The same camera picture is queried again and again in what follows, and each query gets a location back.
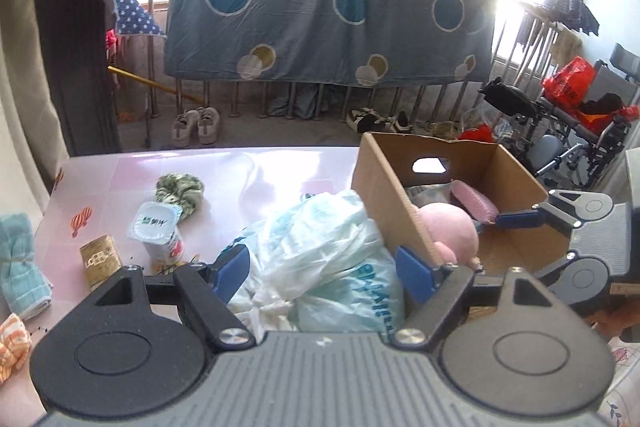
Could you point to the green white scrunchie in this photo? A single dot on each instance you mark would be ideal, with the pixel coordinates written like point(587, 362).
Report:
point(182, 190)

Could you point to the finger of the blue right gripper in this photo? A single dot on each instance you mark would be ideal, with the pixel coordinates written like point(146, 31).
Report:
point(525, 219)

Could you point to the gold tissue pack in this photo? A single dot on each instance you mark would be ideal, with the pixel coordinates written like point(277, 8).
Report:
point(100, 259)

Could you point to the pink plush toy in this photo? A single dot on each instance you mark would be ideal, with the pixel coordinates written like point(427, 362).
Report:
point(452, 232)

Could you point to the black white shoes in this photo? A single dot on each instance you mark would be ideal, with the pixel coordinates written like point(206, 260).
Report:
point(363, 120)

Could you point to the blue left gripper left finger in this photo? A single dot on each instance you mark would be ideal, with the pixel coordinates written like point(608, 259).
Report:
point(222, 278)

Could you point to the brown cardboard box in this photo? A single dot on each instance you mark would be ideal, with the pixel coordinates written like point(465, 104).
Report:
point(440, 199)

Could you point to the yellow broom handle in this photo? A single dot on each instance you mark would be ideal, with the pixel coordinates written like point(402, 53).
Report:
point(154, 85)

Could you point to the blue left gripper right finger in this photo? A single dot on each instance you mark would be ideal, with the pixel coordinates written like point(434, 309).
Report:
point(419, 279)

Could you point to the white yogurt cup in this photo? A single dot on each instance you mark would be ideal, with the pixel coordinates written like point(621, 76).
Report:
point(155, 226)

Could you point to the orange checked cloth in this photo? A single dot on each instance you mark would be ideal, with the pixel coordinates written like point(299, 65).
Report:
point(15, 345)

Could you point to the right white sneaker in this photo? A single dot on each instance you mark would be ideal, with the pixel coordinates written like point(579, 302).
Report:
point(209, 121)

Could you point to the teal folded towel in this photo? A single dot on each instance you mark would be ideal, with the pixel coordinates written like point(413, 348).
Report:
point(24, 287)

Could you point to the black wheelchair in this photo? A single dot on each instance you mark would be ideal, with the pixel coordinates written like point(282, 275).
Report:
point(576, 144)

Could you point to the pink sponge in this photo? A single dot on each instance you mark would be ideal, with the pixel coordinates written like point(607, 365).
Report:
point(475, 203)

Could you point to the metal balcony railing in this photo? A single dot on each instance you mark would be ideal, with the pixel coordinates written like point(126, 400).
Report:
point(150, 31)

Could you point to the red plastic bag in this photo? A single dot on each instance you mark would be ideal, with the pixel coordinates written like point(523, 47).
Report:
point(568, 87)

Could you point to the blue star-patterned cloth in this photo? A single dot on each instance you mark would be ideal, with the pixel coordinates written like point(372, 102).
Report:
point(133, 20)

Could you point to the white plastic bag bundle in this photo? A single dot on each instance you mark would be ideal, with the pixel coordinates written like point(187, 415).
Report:
point(320, 266)

